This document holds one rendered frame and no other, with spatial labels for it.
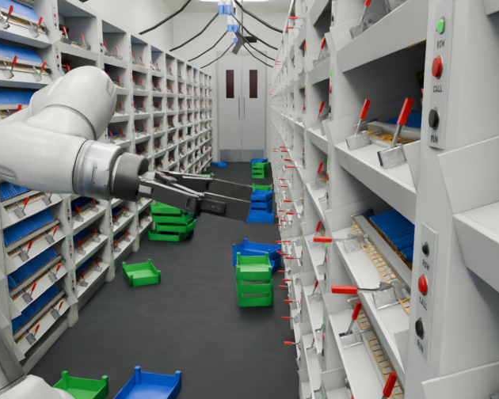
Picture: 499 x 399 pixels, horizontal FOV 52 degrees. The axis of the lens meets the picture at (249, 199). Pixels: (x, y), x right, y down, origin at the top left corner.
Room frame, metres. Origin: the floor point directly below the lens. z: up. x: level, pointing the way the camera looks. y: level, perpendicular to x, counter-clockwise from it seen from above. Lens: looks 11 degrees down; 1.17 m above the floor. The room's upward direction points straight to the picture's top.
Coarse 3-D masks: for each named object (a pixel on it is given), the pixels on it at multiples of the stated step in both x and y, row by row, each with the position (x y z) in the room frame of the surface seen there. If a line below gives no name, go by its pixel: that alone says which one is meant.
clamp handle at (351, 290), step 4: (380, 284) 0.67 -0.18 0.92; (332, 288) 0.67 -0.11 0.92; (336, 288) 0.67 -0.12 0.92; (340, 288) 0.67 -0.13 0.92; (344, 288) 0.67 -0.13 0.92; (348, 288) 0.67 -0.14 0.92; (352, 288) 0.67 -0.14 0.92; (356, 288) 0.67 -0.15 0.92; (360, 288) 0.67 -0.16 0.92; (364, 288) 0.67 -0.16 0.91; (368, 288) 0.68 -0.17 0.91; (380, 288) 0.67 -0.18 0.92; (332, 292) 0.67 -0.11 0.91; (336, 292) 0.67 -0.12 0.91; (340, 292) 0.67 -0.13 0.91; (344, 292) 0.67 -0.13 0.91; (348, 292) 0.67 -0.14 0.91; (352, 292) 0.67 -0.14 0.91; (356, 292) 0.67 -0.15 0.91; (360, 292) 0.67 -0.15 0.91; (364, 292) 0.67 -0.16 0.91; (368, 292) 0.67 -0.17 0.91; (372, 292) 0.67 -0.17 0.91
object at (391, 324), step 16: (336, 208) 1.09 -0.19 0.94; (352, 208) 1.09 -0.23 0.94; (368, 208) 1.09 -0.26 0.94; (384, 208) 1.09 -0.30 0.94; (336, 224) 1.09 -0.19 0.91; (352, 224) 1.08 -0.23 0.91; (352, 256) 0.90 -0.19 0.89; (368, 256) 0.87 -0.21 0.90; (352, 272) 0.82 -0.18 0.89; (368, 272) 0.80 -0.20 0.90; (384, 272) 0.78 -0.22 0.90; (368, 304) 0.68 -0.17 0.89; (400, 304) 0.65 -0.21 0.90; (384, 320) 0.62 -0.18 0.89; (400, 320) 0.61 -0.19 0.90; (384, 336) 0.59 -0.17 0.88; (400, 336) 0.49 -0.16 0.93; (400, 352) 0.49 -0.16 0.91; (400, 368) 0.52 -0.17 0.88
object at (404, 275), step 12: (360, 216) 1.06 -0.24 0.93; (360, 228) 1.01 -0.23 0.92; (372, 228) 0.95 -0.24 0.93; (372, 240) 0.88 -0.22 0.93; (384, 252) 0.81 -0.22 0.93; (384, 264) 0.78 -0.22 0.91; (396, 264) 0.74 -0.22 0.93; (396, 276) 0.72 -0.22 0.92; (408, 276) 0.68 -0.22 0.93; (408, 288) 0.66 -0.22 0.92; (408, 312) 0.61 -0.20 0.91
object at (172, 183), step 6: (156, 174) 0.78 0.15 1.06; (162, 174) 0.78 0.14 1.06; (168, 180) 0.76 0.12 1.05; (174, 180) 0.77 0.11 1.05; (174, 186) 0.75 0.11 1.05; (180, 186) 0.75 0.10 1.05; (192, 192) 0.73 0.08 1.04; (198, 192) 0.73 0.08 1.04; (198, 198) 0.72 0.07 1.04; (186, 204) 0.73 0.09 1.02; (198, 210) 0.72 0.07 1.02; (198, 216) 0.72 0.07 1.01
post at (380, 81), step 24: (336, 0) 1.12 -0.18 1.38; (360, 0) 1.10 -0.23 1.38; (336, 24) 1.11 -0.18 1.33; (408, 48) 1.09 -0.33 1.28; (336, 72) 1.10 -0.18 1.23; (360, 72) 1.10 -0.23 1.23; (384, 72) 1.09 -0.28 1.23; (408, 72) 1.09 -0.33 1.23; (336, 96) 1.10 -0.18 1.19; (360, 96) 1.10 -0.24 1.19; (384, 96) 1.09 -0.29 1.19; (408, 96) 1.09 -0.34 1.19; (336, 168) 1.10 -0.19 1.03; (336, 192) 1.10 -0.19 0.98; (360, 192) 1.10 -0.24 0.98; (336, 264) 1.10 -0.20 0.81; (336, 360) 1.10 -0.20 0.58
